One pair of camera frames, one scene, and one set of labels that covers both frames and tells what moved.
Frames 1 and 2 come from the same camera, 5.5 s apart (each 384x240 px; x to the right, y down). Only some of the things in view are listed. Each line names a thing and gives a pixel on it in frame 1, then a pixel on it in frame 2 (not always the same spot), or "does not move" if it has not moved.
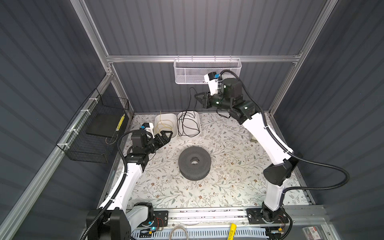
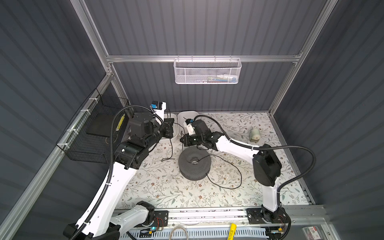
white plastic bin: [188, 124] does not move
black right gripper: [205, 103] -> [186, 142]
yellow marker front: [232, 231] does not move
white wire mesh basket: [192, 70] does not move
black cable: [187, 125] -> [207, 174]
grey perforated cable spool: [194, 172] does not move
